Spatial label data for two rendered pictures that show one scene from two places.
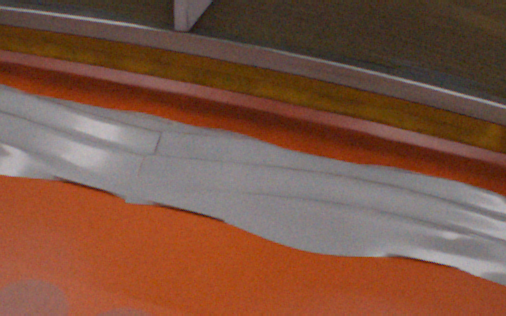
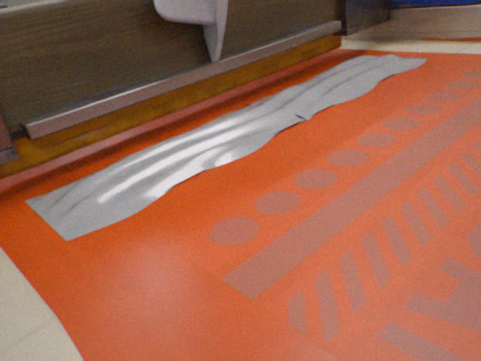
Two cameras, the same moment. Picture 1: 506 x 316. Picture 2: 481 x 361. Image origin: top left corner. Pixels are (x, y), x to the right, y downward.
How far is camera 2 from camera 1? 27 cm
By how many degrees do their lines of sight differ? 37
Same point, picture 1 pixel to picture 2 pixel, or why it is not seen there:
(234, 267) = (366, 105)
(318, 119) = (263, 82)
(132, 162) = (286, 109)
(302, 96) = (255, 73)
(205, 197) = (321, 101)
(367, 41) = (276, 26)
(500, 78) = (324, 13)
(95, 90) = (180, 126)
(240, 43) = (242, 53)
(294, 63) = (264, 51)
